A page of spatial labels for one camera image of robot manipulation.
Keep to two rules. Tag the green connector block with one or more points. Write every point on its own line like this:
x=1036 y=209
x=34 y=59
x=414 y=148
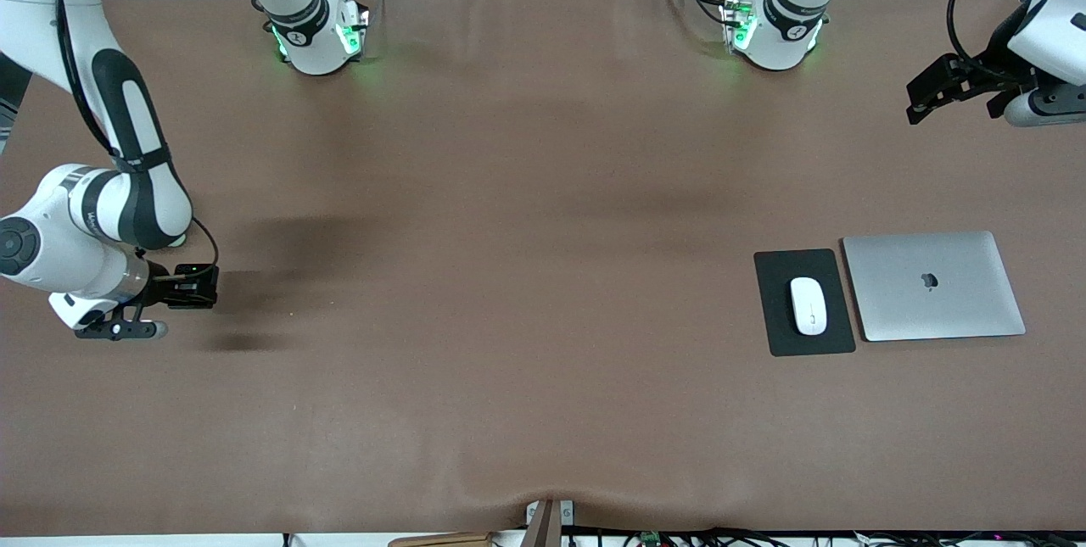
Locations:
x=651 y=538

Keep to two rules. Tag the metal camera stand bracket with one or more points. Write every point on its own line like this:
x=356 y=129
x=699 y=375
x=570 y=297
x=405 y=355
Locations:
x=550 y=526

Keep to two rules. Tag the black mouse pad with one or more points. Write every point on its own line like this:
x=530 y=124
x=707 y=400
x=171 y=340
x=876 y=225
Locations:
x=772 y=309

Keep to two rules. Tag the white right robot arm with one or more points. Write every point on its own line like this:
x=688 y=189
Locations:
x=59 y=246

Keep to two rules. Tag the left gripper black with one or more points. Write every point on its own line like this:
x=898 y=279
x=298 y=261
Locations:
x=998 y=61

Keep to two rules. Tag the brown table cover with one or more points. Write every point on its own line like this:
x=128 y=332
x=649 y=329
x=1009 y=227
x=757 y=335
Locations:
x=543 y=411

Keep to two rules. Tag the brown wooden board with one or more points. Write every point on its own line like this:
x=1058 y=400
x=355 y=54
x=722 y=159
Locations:
x=441 y=541

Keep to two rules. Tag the white computer mouse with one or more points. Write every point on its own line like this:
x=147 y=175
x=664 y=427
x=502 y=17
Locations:
x=808 y=306

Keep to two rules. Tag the black phone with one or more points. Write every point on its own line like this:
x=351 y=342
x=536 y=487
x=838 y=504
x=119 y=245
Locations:
x=206 y=270

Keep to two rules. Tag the silver closed laptop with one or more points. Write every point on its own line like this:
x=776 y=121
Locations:
x=959 y=309

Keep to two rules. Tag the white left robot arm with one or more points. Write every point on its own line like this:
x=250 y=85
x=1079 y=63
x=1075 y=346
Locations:
x=780 y=30

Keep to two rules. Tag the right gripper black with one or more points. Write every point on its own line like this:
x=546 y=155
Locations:
x=164 y=288

